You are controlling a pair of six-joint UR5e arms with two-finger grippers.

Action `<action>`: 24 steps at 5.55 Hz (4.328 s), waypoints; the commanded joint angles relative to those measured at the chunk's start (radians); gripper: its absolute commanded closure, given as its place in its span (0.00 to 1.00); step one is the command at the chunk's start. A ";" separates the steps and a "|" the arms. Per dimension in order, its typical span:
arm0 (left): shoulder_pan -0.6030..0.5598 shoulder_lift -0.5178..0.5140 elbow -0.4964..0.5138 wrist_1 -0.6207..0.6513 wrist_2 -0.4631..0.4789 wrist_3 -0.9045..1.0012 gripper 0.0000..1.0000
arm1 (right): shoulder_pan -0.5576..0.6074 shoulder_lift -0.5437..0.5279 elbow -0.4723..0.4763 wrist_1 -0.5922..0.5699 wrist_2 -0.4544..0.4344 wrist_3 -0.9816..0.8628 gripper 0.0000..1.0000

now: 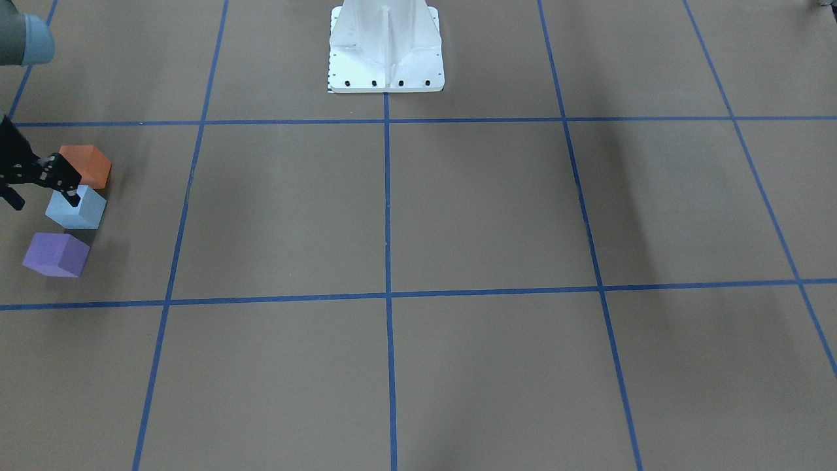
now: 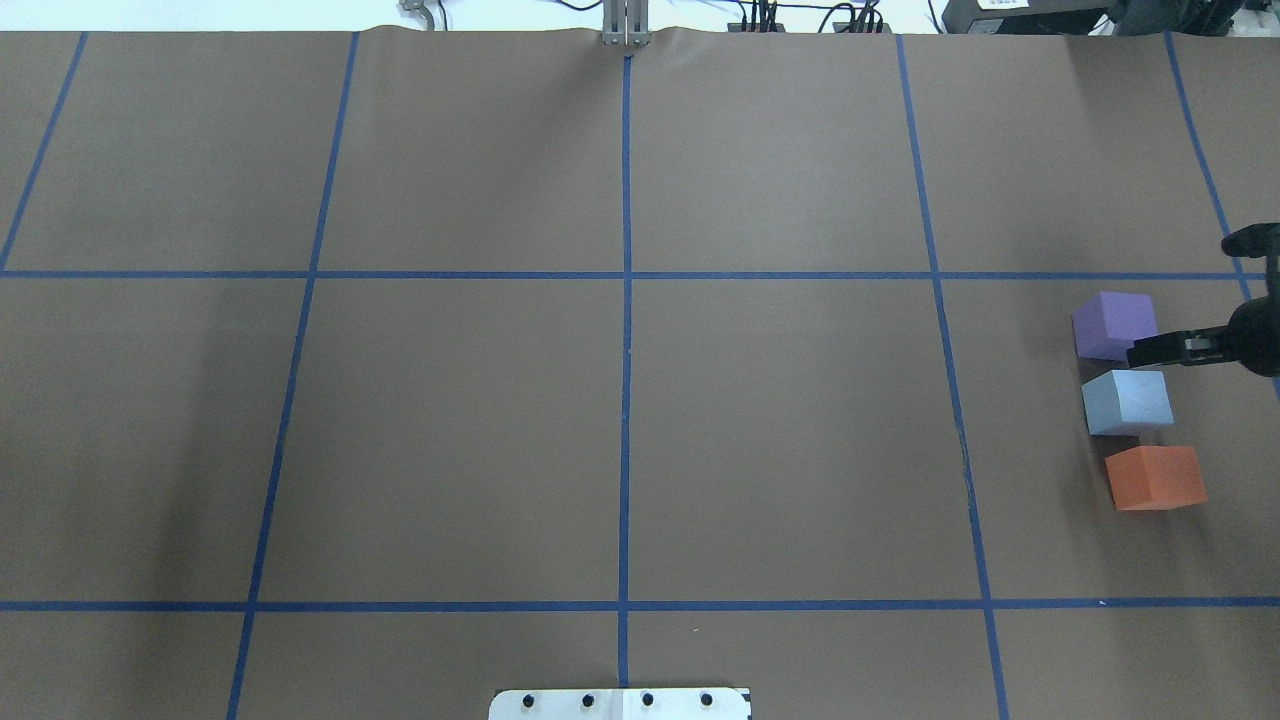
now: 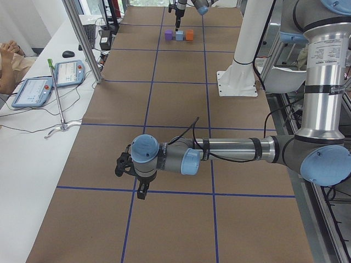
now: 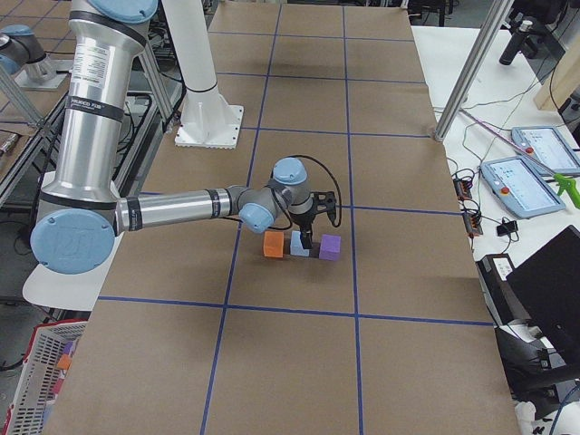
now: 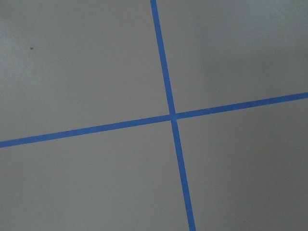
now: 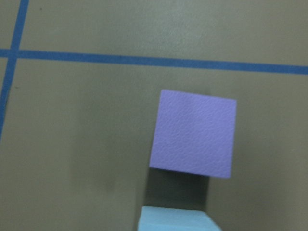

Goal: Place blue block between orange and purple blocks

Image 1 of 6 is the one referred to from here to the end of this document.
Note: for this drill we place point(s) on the light blue foam block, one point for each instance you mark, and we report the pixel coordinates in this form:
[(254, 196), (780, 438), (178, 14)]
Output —
[(86, 215)]

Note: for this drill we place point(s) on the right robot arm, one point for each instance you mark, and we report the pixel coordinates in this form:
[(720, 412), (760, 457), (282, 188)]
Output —
[(27, 40)]

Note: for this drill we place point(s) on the purple foam block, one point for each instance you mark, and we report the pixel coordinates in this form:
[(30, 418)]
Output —
[(56, 255)]

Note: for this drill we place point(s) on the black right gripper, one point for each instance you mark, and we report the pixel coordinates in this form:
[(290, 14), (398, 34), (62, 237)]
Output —
[(14, 154)]

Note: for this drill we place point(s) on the white pedestal base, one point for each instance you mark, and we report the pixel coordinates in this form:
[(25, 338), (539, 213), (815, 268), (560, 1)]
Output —
[(385, 47)]

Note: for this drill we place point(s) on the orange foam block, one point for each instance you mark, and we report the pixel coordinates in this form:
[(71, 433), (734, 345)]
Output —
[(90, 162)]

